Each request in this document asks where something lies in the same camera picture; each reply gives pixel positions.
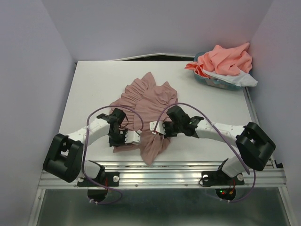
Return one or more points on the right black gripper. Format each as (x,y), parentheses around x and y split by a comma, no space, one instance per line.
(167,134)

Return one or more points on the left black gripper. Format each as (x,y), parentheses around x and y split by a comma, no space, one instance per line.
(122,142)

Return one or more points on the dusty pink skirt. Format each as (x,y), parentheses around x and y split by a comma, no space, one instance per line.
(148,99)

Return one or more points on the white light blue cloth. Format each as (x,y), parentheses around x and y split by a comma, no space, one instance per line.
(242,79)

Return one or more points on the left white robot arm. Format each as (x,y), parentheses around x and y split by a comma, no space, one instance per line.
(64,157)

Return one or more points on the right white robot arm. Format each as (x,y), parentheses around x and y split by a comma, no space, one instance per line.
(251,146)

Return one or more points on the light blue patterned bin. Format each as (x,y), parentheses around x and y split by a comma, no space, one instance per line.
(216,83)

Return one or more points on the coral orange skirt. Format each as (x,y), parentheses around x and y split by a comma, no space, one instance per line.
(223,61)

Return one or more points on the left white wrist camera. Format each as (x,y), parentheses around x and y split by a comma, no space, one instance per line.
(132,137)

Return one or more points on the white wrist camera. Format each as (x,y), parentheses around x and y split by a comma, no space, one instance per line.
(157,127)
(132,137)

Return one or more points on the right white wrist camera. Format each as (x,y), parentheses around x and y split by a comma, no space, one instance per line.
(157,127)

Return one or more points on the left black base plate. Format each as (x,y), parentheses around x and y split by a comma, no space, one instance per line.
(102,185)

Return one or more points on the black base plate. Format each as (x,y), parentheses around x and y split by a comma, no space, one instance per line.
(102,185)
(226,186)

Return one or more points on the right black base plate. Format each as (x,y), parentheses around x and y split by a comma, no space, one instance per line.
(226,186)

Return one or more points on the aluminium rail frame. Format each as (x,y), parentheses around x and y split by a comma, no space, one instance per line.
(166,193)

